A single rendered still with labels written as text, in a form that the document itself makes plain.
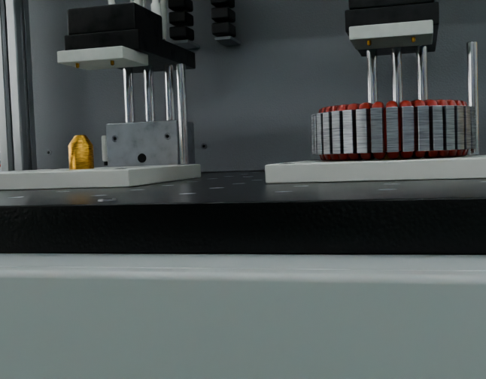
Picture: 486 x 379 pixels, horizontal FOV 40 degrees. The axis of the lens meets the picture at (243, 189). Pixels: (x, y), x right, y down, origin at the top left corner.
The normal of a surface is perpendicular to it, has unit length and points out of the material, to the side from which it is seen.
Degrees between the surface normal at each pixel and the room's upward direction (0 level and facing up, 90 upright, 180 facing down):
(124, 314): 90
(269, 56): 90
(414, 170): 90
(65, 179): 90
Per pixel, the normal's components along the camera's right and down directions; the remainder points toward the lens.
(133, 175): 0.96, -0.02
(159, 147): -0.26, 0.06
